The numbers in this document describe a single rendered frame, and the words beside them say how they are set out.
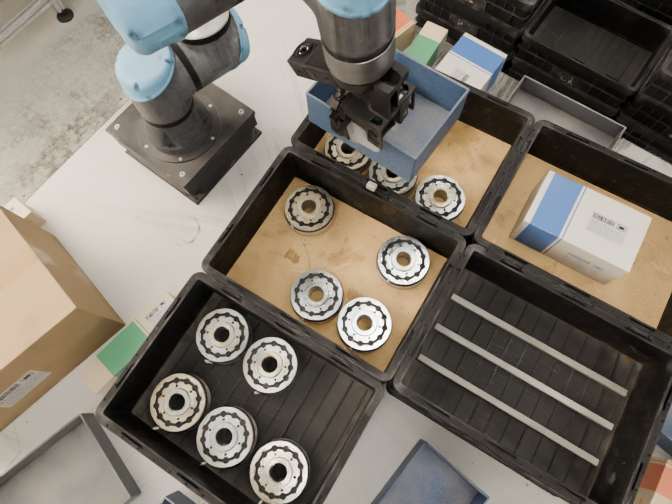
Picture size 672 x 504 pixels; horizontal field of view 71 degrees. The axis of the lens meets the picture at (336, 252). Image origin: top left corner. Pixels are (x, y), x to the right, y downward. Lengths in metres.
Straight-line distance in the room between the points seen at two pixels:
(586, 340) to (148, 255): 0.96
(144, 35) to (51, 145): 1.99
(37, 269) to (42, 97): 1.61
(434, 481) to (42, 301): 0.83
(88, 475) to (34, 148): 1.62
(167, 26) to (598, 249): 0.78
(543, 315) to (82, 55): 2.28
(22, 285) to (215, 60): 0.57
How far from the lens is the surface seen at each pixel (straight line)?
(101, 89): 2.48
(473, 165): 1.06
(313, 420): 0.91
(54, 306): 1.02
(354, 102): 0.59
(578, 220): 0.97
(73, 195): 1.34
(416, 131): 0.79
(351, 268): 0.95
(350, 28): 0.45
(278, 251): 0.97
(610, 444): 1.01
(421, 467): 1.05
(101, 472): 1.17
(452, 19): 1.90
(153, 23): 0.46
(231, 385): 0.94
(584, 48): 1.97
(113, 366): 1.10
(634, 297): 1.08
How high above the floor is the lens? 1.74
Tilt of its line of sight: 72 degrees down
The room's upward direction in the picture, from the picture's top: 7 degrees counter-clockwise
